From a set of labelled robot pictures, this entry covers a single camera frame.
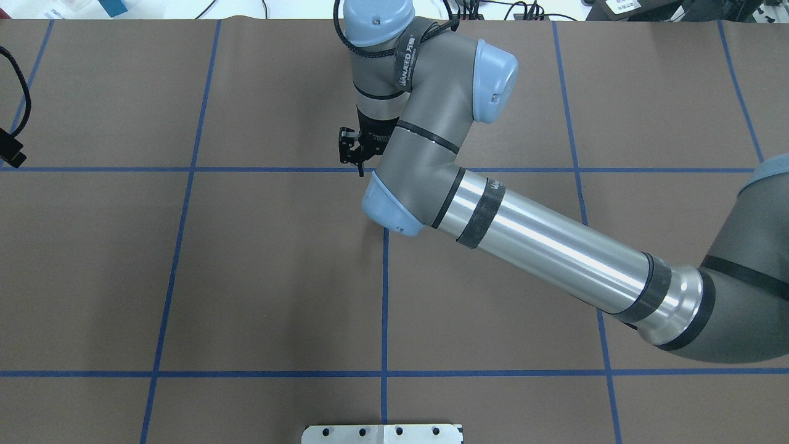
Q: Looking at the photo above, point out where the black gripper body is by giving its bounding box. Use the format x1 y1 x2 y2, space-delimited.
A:
357 107 398 160

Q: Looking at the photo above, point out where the black label printer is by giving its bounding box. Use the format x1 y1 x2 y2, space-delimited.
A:
583 1 683 22

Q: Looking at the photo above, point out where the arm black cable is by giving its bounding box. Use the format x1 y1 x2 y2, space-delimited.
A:
0 46 33 138
333 0 462 60

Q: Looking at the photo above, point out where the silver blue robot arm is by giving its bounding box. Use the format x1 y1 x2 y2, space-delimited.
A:
332 1 788 364

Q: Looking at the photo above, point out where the blue wooden block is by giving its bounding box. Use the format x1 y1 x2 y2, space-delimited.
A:
98 0 129 18

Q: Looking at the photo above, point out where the white camera stand column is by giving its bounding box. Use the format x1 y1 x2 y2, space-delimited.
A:
301 424 465 443

